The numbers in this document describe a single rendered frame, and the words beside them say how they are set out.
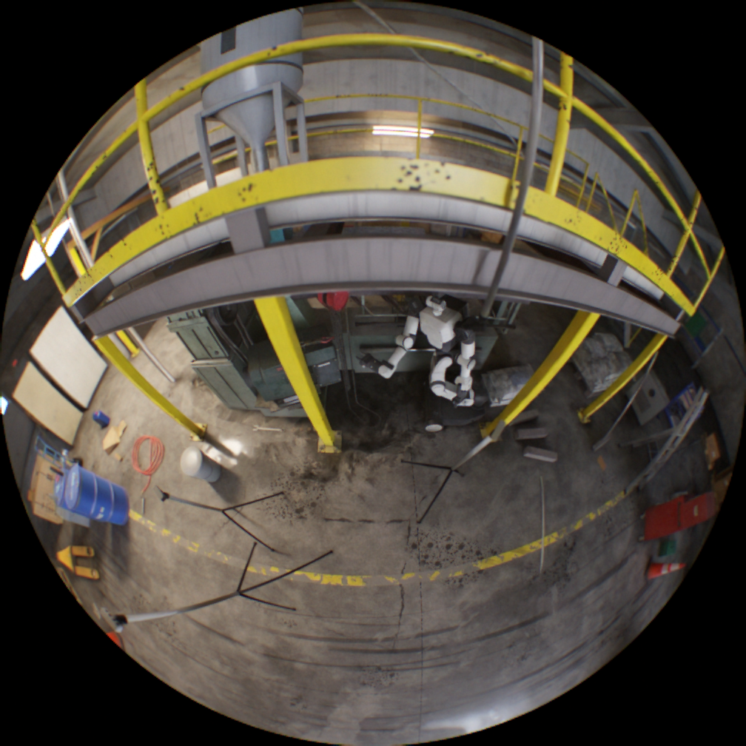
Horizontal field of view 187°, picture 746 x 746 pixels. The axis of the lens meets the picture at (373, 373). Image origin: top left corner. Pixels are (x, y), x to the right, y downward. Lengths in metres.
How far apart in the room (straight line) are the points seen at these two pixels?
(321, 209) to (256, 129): 0.95
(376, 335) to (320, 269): 1.46
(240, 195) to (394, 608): 2.69
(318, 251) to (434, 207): 0.66
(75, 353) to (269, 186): 6.14
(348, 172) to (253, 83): 1.23
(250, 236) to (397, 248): 0.51
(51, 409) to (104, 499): 3.25
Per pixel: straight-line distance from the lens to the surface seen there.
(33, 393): 6.41
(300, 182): 0.75
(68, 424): 6.62
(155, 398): 2.55
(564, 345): 1.64
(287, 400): 2.15
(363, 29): 5.11
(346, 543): 2.17
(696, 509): 4.03
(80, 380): 6.57
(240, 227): 0.86
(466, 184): 0.78
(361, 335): 2.24
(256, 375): 1.91
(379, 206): 1.22
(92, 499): 3.62
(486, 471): 2.45
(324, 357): 1.83
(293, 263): 0.89
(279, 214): 1.29
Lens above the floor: 2.14
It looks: 53 degrees down
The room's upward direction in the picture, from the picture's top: straight up
